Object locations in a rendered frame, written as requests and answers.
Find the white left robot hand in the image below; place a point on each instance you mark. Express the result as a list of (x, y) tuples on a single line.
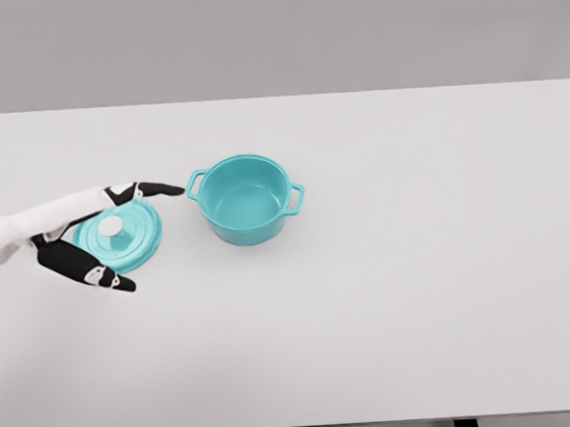
[(55, 208)]

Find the teal pot lid white knob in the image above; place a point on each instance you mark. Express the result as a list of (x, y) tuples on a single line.
[(131, 232)]

